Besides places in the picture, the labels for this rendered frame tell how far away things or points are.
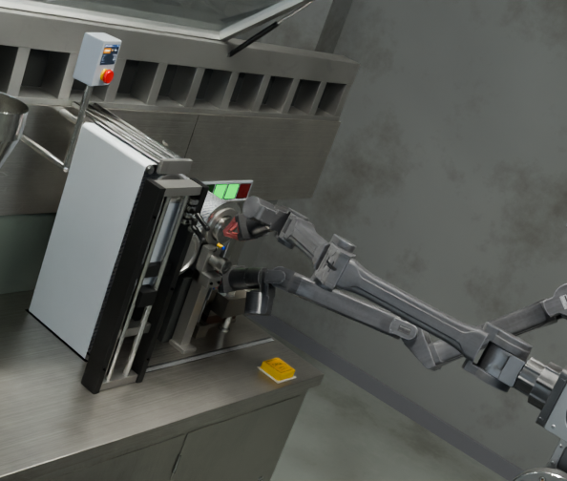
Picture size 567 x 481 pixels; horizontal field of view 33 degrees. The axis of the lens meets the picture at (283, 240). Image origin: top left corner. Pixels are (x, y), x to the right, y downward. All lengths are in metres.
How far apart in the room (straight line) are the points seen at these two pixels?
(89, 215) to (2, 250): 0.29
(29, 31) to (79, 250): 0.54
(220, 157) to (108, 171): 0.71
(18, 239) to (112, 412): 0.57
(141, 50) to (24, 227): 0.55
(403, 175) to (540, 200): 0.67
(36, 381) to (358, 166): 2.72
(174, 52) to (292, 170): 0.82
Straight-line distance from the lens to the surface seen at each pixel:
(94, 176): 2.34
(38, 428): 2.14
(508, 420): 4.62
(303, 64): 3.07
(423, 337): 2.34
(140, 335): 2.31
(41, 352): 2.41
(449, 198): 4.51
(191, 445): 2.48
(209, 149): 2.88
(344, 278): 1.86
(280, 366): 2.66
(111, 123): 2.39
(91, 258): 2.36
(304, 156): 3.28
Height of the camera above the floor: 2.11
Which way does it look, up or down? 19 degrees down
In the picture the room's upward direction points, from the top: 21 degrees clockwise
